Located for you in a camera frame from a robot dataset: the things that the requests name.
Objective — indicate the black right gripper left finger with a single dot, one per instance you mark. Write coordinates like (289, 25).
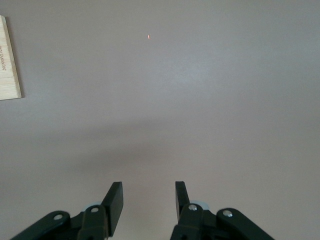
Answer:
(115, 205)

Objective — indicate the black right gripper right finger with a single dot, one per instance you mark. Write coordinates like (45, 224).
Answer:
(182, 197)

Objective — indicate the bamboo cutting board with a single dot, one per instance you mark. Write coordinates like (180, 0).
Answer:
(7, 75)

